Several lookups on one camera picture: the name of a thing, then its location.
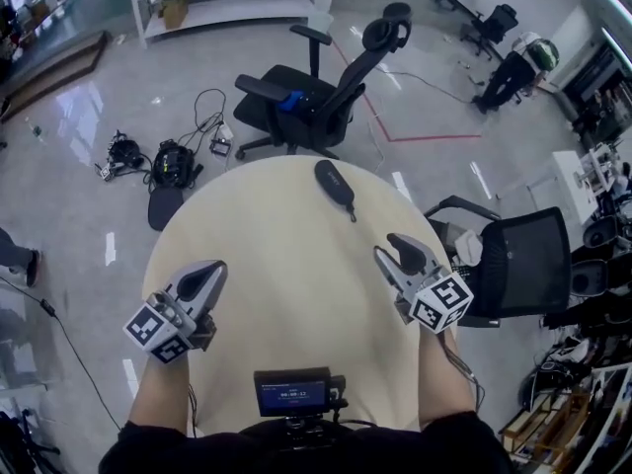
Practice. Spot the wooden storage rack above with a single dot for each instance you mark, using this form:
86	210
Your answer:
568	422

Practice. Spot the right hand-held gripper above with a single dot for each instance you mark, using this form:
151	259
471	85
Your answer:
439	299

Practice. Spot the white stand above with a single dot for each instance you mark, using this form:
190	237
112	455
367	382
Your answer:
565	181

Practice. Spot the chest-mounted monitor with screen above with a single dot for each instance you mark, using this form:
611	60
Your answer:
293	397

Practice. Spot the black zipper case item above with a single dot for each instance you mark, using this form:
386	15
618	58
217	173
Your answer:
335	181

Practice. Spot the wooden platform step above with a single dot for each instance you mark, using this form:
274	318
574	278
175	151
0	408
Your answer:
54	77

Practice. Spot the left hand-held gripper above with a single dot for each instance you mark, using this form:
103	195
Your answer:
160	331

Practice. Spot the white metal shelf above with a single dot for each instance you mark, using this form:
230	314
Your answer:
232	13

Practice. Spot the black office chair with headrest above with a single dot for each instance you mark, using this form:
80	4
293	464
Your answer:
306	111

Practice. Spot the stacked black chairs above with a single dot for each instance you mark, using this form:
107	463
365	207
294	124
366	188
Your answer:
600	260

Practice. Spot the spare gripper device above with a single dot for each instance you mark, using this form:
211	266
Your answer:
123	153

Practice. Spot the white cloth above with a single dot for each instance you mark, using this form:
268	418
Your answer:
469	247

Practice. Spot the small black field monitor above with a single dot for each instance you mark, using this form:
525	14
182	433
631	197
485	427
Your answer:
220	147

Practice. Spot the black round disc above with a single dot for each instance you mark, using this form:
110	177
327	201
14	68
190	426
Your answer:
165	208

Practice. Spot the blue object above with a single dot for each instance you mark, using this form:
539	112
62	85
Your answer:
290	102

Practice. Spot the person's black shirt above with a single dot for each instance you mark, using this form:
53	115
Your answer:
395	454

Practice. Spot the black mesh-back office chair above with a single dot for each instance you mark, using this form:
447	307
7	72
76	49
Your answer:
528	264

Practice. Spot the person's left forearm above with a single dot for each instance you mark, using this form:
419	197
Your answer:
160	398

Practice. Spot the round beige table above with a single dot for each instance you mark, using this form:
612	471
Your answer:
296	274

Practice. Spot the black equipment bag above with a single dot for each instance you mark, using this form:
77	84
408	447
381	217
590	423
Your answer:
173	163

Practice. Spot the person's right forearm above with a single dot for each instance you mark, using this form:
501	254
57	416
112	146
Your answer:
442	383

